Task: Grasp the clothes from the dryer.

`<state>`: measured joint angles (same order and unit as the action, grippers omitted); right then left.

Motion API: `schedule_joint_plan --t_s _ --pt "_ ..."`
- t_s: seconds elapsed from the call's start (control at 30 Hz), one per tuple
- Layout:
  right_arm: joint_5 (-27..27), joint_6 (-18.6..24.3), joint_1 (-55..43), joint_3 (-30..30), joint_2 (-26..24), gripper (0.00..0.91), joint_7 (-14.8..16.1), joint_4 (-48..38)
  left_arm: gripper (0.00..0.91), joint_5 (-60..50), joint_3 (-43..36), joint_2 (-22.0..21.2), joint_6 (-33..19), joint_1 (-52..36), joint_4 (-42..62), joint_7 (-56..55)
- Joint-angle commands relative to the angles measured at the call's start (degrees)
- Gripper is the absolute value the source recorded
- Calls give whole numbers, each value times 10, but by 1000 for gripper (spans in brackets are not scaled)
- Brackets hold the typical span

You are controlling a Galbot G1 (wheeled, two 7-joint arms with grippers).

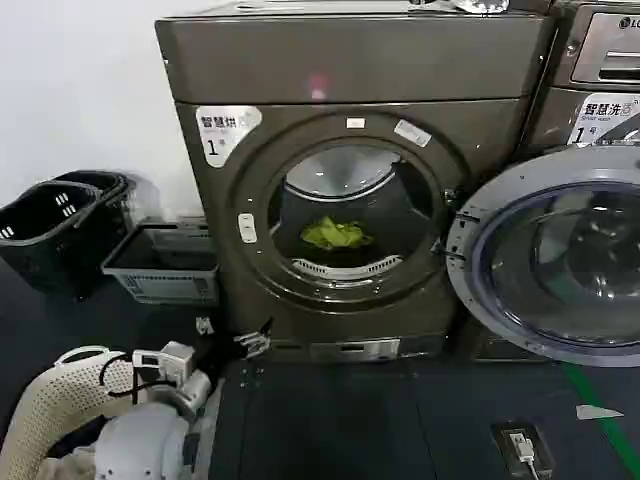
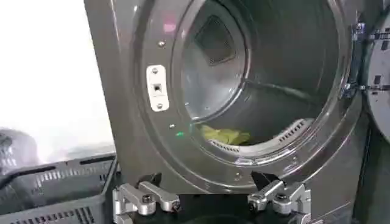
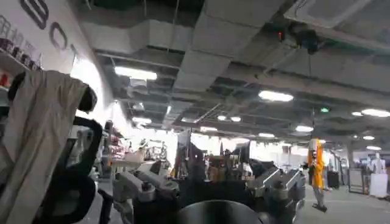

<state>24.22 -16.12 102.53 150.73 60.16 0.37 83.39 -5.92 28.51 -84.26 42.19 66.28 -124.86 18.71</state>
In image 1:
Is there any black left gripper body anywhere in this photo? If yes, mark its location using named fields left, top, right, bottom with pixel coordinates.
left=192, top=335, right=252, bottom=382

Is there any grey plastic crate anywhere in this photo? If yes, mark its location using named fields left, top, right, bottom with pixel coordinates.
left=101, top=221, right=222, bottom=307

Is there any green cloth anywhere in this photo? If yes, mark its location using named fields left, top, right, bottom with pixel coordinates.
left=299, top=215, right=376, bottom=253

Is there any white perforated laundry basket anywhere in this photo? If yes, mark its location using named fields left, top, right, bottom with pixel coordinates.
left=0, top=344, right=137, bottom=480

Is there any beige cloth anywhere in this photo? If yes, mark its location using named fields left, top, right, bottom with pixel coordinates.
left=37, top=439, right=104, bottom=480

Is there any black plastic basket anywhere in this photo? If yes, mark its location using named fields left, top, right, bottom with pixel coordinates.
left=0, top=180, right=127, bottom=303
left=51, top=170, right=138, bottom=236

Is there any round glass dryer door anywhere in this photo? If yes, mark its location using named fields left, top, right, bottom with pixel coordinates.
left=444, top=144, right=640, bottom=369

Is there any black floor socket box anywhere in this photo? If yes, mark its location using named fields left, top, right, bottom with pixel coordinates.
left=491, top=421, right=555, bottom=480

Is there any grey front-load dryer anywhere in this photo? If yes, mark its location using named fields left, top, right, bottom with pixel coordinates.
left=154, top=8, right=557, bottom=364

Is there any green floor tape strip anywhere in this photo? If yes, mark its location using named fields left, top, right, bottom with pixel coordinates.
left=558, top=361, right=640, bottom=454

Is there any white paper scrap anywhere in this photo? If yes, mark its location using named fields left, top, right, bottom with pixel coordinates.
left=574, top=404, right=626, bottom=421

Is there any grey machine with drawer panel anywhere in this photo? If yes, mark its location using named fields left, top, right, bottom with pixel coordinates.
left=519, top=0, right=640, bottom=154

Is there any clear plastic bag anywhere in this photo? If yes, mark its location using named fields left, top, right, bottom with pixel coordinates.
left=409, top=0, right=512, bottom=15

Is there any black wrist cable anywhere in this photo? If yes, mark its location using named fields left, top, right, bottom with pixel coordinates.
left=98, top=355, right=169, bottom=400

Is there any white plug with cable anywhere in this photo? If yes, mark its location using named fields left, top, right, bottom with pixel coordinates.
left=508, top=431, right=552, bottom=480

